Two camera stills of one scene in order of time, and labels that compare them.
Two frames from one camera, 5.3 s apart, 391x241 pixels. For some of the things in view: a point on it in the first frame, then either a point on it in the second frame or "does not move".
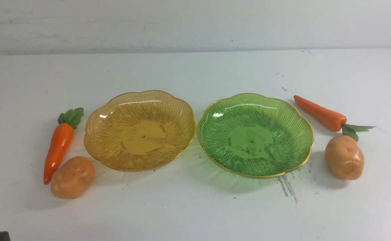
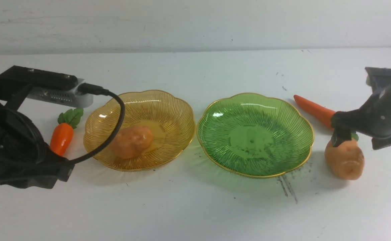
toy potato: [72, 177] → [130, 142]
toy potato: [344, 158] does not move
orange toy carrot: [60, 141] does not move
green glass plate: [256, 135] does not move
